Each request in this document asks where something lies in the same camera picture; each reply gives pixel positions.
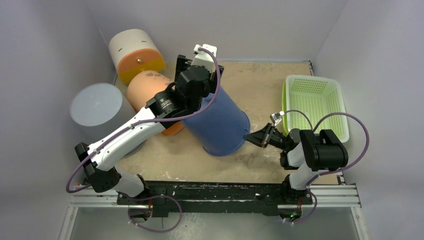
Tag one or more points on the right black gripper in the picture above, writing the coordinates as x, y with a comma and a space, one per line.
267, 136

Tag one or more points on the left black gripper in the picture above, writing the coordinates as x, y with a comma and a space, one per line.
212, 83

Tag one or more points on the blue plastic bucket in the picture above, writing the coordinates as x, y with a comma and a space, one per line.
221, 128

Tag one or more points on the orange capybara bucket blue rim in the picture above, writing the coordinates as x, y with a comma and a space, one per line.
144, 86

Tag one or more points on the white mesh basket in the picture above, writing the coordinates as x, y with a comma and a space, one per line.
318, 97

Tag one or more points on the large grey plastic bucket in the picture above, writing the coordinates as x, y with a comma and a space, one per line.
100, 109

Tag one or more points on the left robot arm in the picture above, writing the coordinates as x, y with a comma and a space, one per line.
97, 168

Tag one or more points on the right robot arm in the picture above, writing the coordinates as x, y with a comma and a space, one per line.
306, 153

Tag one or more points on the green white plastic basket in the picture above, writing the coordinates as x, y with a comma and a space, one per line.
291, 101

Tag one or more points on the white mini drawer cabinet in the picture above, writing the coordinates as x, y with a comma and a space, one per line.
132, 52

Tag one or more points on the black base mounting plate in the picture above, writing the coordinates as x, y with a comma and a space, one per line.
268, 199

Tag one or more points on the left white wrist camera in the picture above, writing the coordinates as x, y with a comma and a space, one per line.
202, 58

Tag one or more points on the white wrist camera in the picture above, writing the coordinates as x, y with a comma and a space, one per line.
277, 117
202, 58

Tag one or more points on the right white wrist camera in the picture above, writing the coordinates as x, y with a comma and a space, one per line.
277, 117

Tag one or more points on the aluminium frame rail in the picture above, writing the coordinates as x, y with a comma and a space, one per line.
332, 215

